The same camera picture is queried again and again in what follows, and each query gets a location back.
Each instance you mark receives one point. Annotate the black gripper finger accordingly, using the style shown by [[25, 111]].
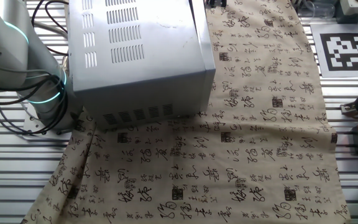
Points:
[[213, 3], [222, 3]]

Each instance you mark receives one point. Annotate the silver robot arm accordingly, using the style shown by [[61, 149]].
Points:
[[5, 56]]

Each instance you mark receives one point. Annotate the silver microwave body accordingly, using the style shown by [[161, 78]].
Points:
[[141, 77]]

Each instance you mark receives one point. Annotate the clear plastic container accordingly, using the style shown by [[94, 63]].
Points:
[[320, 9]]

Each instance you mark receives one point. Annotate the black white fiducial marker board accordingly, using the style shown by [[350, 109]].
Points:
[[342, 51]]

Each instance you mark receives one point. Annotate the grey equipment box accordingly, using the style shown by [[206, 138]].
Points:
[[354, 7]]

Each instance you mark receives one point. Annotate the beige calligraphy print cloth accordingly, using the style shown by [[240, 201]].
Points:
[[197, 171]]

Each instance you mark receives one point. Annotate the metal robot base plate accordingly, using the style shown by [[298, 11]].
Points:
[[30, 124]]

